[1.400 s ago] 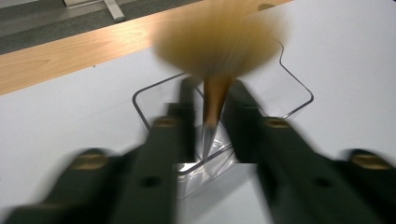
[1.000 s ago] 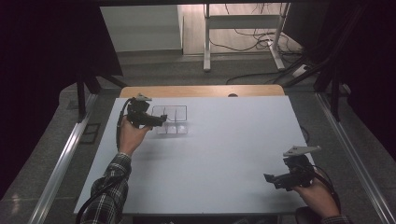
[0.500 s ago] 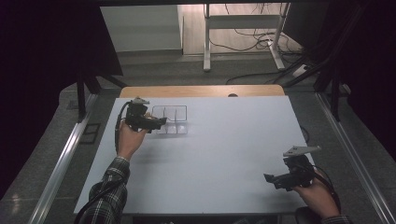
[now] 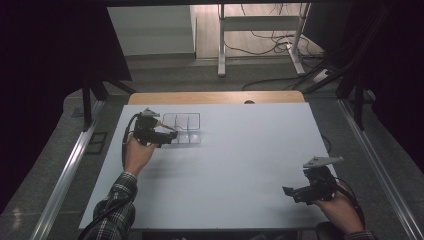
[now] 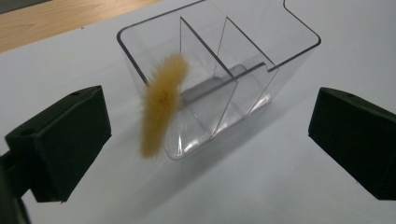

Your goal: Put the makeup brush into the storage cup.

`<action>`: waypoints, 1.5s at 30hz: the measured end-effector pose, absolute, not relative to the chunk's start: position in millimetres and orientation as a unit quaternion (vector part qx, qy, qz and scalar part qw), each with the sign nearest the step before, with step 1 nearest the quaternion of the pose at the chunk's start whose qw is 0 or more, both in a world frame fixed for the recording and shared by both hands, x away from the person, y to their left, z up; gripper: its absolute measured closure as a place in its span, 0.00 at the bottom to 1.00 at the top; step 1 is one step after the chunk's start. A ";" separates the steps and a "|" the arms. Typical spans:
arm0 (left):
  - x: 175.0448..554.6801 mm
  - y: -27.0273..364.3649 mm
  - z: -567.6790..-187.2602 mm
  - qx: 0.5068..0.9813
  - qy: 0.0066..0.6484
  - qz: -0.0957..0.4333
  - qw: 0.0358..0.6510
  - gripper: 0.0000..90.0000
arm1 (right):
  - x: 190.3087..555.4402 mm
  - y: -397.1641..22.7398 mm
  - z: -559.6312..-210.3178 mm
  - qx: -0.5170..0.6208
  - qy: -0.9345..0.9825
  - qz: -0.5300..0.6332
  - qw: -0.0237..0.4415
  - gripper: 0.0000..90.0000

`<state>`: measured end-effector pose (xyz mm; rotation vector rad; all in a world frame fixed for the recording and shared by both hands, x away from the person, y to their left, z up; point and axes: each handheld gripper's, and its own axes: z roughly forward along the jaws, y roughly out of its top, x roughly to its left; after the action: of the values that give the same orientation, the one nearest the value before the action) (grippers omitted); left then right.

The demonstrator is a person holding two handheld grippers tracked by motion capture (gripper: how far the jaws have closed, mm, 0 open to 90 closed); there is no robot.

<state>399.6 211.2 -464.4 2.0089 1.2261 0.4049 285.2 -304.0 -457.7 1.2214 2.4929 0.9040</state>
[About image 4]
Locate white metal desk frame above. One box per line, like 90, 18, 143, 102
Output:
217, 3, 312, 78

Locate wooden table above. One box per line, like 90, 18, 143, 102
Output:
128, 90, 306, 106

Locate clear plastic organizer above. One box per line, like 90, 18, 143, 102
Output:
161, 112, 203, 145

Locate left hand-held gripper black cable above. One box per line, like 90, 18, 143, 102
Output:
78, 113, 142, 240

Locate black metal stand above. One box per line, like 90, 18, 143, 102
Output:
301, 4, 396, 131
80, 74, 137, 132

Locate right hand-held gripper black cable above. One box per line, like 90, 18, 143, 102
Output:
334, 177, 366, 228

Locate person's right hand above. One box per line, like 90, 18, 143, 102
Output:
313, 193, 366, 236

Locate thin black pen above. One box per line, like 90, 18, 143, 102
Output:
156, 122, 177, 132

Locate white cabinet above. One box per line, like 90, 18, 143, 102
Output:
107, 4, 197, 57

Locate white power strip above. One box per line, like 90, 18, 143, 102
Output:
313, 68, 332, 83

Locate aluminium rail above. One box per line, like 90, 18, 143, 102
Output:
338, 99, 424, 240
29, 99, 105, 240

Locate person's left hand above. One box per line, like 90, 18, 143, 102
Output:
123, 134, 160, 178

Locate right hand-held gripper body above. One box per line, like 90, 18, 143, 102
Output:
292, 156, 345, 205

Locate white board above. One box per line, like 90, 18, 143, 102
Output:
79, 102, 338, 231

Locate long black floor cable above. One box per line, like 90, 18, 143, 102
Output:
241, 76, 303, 92

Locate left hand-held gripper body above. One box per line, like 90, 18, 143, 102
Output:
132, 107, 168, 148

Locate dark floor socket plate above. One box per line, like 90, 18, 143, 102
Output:
85, 131, 109, 155

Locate hand-held gripper black cable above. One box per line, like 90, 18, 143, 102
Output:
334, 177, 366, 228
78, 113, 142, 240

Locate tangle of black cables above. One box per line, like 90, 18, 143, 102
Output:
222, 3, 325, 58

